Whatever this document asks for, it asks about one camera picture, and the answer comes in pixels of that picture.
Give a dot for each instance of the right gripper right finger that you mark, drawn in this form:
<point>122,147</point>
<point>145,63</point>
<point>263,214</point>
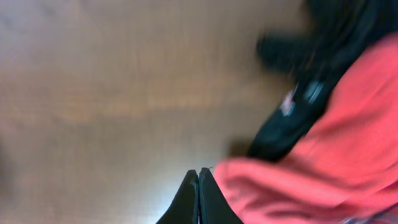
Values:
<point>214,208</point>

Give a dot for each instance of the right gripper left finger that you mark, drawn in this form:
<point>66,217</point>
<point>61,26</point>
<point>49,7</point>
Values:
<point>184,207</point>

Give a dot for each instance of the orange printed t-shirt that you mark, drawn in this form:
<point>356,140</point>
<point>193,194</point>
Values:
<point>344,170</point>

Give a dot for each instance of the black garment with white stripe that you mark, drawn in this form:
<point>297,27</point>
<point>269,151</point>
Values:
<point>301,107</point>

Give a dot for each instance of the black patterned garment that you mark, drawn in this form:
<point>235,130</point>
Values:
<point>340,33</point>

